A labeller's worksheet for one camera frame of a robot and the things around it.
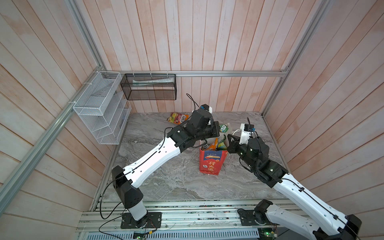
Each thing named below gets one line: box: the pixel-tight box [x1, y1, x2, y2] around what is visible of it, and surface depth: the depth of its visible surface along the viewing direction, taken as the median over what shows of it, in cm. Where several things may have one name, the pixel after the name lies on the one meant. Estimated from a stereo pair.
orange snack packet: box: [207, 137, 219, 151], surface depth 83 cm
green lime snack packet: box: [219, 124, 229, 133], surface depth 71 cm
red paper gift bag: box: [199, 137, 228, 176], surface depth 78 cm
